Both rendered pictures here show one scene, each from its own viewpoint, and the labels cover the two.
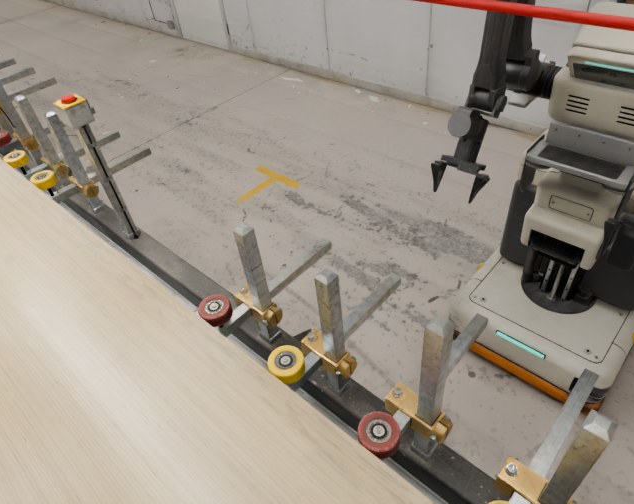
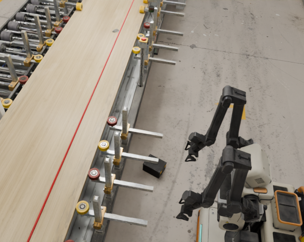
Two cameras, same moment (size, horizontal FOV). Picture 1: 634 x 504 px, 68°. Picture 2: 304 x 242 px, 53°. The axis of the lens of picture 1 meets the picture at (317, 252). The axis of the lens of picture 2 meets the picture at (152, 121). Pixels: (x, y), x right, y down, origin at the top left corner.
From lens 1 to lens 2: 146 cm
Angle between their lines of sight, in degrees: 33
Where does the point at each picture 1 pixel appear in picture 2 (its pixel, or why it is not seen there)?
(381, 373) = (168, 198)
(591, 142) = not seen: hidden behind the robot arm
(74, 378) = (75, 105)
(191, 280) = (132, 111)
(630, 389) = not seen: outside the picture
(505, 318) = (208, 224)
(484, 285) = not seen: hidden behind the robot
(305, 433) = (85, 158)
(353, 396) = (116, 172)
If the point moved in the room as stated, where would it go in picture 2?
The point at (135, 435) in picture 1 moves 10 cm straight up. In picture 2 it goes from (68, 126) to (66, 117)
